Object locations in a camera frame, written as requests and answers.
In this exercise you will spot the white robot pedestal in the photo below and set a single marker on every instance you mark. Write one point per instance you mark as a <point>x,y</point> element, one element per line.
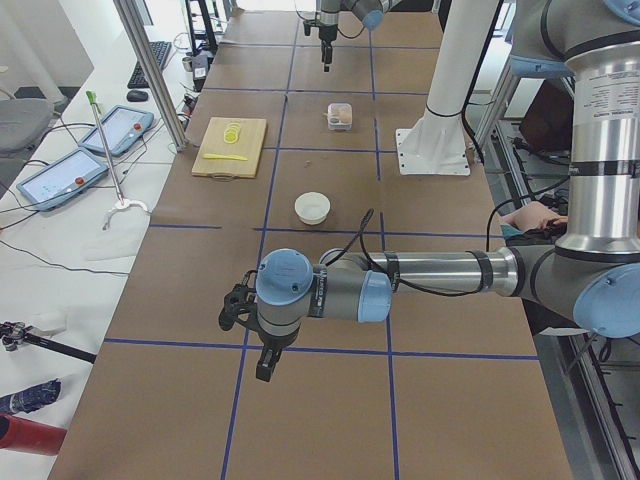
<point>435,145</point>

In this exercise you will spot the white round bowl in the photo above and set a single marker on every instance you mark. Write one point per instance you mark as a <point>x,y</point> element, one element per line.
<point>312,208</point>

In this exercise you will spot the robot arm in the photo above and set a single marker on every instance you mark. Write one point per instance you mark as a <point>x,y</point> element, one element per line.
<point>398,254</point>
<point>326,18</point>

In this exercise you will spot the reacher grabber stick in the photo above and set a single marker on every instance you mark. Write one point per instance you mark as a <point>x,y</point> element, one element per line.
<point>122,203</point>

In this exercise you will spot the black tripod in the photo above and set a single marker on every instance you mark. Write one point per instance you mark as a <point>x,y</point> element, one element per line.
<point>15,334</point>

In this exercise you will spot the near teach pendant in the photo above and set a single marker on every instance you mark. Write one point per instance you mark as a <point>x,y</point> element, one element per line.
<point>62,180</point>

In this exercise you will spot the wooden cutting board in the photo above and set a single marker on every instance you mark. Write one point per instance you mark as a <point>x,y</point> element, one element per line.
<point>250,145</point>

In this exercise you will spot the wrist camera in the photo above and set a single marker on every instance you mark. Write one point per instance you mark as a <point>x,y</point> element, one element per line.
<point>240,308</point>
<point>309,25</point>

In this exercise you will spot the far teach pendant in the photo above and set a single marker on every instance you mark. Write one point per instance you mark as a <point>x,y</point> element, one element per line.
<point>123,126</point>

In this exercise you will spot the teach pendant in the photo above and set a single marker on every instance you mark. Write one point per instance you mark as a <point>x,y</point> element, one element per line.
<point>123,126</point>
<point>62,180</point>

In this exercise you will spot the aluminium frame post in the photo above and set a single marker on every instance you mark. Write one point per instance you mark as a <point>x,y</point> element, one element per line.
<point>134,28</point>

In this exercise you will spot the clear plastic egg box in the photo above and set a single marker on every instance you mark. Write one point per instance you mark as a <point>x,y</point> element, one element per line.
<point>339,116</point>

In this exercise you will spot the seated person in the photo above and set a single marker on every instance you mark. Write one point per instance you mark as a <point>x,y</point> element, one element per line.
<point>533,224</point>

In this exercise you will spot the black computer mouse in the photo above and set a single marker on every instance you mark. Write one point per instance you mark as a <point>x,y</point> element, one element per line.
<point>136,96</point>

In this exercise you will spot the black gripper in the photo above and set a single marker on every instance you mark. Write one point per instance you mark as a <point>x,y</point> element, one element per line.
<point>274,344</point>
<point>327,33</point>

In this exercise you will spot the folded blue umbrella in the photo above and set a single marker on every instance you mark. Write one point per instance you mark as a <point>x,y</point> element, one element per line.
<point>32,398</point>

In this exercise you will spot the yellow plastic knife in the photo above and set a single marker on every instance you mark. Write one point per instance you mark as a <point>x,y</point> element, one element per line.
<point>229,157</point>

